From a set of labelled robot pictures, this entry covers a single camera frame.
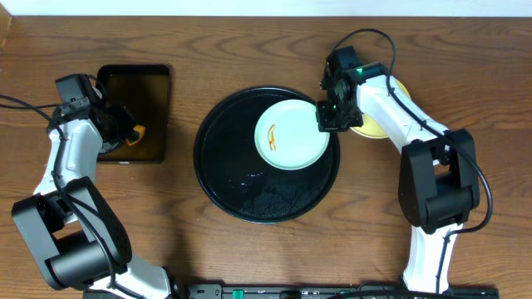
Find black rectangular water tray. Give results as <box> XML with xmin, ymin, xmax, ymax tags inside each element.
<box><xmin>97</xmin><ymin>64</ymin><xmax>172</xmax><ymax>164</ymax></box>

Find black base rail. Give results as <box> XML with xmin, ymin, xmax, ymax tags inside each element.
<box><xmin>81</xmin><ymin>282</ymin><xmax>500</xmax><ymax>299</ymax></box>

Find mint green plate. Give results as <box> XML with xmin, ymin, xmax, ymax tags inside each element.
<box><xmin>254</xmin><ymin>99</ymin><xmax>330</xmax><ymax>170</ymax></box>

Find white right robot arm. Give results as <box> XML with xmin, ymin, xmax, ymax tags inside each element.
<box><xmin>317</xmin><ymin>62</ymin><xmax>480</xmax><ymax>294</ymax></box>

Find orange green scrub sponge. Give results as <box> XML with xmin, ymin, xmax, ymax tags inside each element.
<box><xmin>126</xmin><ymin>125</ymin><xmax>145</xmax><ymax>146</ymax></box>

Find round black serving tray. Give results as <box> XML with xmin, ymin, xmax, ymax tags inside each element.
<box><xmin>194</xmin><ymin>86</ymin><xmax>340</xmax><ymax>223</ymax></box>

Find yellow plate with stain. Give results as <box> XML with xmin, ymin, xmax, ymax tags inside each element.
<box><xmin>355</xmin><ymin>75</ymin><xmax>411</xmax><ymax>139</ymax></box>

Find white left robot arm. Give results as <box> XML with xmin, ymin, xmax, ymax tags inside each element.
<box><xmin>12</xmin><ymin>100</ymin><xmax>178</xmax><ymax>298</ymax></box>

